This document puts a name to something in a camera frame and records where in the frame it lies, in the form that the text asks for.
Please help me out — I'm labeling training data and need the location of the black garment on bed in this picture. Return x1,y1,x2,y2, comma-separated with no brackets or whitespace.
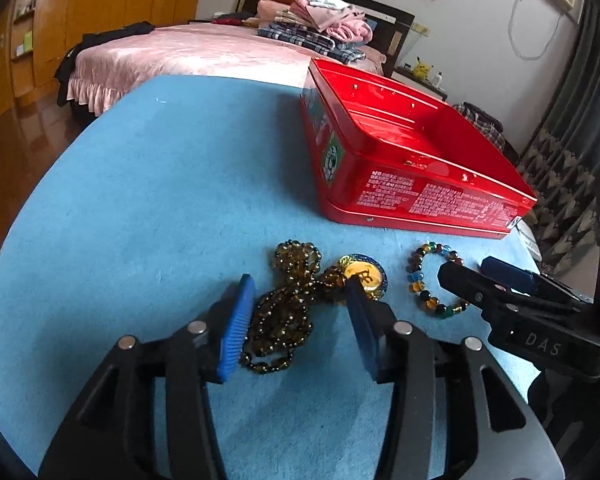
54,21,156,107

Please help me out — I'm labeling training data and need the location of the red metal tin box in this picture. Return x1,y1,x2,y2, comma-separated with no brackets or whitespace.
300,58,536,238

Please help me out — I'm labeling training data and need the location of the dark bead necklace with pendant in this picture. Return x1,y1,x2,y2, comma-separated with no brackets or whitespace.
239,238,390,375

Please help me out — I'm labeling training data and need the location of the white bottle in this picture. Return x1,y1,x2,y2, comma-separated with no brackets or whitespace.
431,72,443,89

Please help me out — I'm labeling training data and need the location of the multicolour bead bracelet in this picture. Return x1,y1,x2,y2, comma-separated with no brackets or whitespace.
405,240,472,320

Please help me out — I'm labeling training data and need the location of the white hanging cable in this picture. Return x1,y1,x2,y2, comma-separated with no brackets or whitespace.
507,0,566,62

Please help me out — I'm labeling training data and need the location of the yellow pikachu plush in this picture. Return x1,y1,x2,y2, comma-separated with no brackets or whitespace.
412,58,432,80

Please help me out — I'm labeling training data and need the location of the patterned curtain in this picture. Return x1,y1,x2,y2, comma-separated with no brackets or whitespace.
518,0,600,276

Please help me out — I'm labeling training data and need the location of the black nightstand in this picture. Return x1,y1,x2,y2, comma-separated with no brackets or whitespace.
391,67,448,102

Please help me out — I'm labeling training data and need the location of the bed with pink cover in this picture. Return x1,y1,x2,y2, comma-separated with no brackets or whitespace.
66,22,387,117

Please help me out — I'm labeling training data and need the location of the pile of folded clothes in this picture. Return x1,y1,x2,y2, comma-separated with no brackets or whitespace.
257,0,378,65

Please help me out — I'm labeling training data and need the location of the blue table cloth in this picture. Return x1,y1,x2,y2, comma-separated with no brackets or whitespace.
0,74,546,480

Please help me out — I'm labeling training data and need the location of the dark wooden headboard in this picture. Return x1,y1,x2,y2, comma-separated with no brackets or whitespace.
234,0,415,77

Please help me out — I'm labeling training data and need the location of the plaid bag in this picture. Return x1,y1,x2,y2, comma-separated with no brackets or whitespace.
452,102,506,152

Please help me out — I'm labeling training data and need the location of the wooden wardrobe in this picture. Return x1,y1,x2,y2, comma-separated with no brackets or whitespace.
0,0,198,116

